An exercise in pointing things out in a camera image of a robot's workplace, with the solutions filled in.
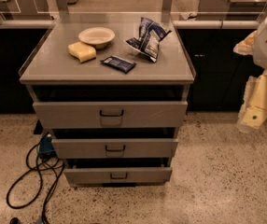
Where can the blue power adapter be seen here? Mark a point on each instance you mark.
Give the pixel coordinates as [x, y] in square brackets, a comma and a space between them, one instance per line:
[45, 146]

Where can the grey drawer cabinet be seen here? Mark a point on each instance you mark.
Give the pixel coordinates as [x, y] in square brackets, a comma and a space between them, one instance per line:
[53, 75]

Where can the background grey table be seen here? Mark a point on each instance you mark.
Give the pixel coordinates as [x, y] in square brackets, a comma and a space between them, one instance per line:
[230, 10]

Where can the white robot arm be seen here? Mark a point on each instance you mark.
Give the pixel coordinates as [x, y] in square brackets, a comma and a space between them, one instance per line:
[260, 47]

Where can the dark blue snack packet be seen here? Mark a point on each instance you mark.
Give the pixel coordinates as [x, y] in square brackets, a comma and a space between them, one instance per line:
[119, 64]

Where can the grey bottom drawer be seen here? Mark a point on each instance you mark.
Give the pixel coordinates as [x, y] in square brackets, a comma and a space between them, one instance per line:
[86, 176]

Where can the grey middle drawer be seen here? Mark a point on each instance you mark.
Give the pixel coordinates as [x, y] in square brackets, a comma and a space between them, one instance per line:
[114, 148]

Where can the white bowl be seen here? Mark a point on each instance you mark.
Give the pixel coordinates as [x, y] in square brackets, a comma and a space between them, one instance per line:
[99, 37]

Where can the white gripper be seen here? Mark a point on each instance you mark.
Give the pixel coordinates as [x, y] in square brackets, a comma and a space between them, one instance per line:
[254, 107]

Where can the grey drawer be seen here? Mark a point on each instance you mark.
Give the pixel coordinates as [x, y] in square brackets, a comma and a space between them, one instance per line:
[86, 176]
[114, 148]
[63, 115]

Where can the blue white chip bag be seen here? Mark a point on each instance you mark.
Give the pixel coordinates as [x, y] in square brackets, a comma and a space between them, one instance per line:
[151, 34]

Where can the grey top drawer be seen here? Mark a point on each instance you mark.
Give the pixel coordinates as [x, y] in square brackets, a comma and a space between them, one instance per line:
[63, 115]

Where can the white horizontal rail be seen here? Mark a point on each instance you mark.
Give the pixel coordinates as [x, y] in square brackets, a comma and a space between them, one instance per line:
[31, 24]

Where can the yellow sponge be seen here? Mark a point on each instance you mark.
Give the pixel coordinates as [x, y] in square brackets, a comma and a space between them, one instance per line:
[82, 51]

